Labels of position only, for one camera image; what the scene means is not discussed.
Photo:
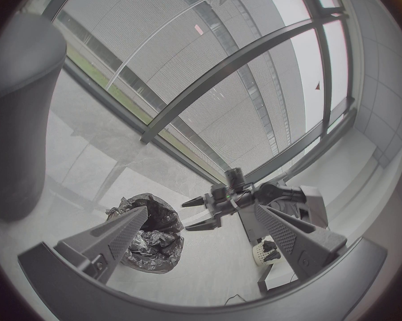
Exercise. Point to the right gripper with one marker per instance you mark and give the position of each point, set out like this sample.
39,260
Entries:
229,206

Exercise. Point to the crumpled black plastic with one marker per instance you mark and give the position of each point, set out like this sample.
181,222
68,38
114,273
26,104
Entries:
271,250

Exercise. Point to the black plastic bag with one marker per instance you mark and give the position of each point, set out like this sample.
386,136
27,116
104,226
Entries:
154,246

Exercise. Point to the window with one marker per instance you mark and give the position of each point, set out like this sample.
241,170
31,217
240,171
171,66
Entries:
221,79

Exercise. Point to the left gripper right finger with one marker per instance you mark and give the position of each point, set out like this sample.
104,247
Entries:
287,232

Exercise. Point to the white trash bin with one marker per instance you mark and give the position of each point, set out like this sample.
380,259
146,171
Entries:
262,257

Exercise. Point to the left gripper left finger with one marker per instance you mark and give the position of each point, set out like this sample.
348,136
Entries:
120,232

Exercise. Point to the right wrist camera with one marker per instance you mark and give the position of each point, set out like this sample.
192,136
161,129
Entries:
235,178

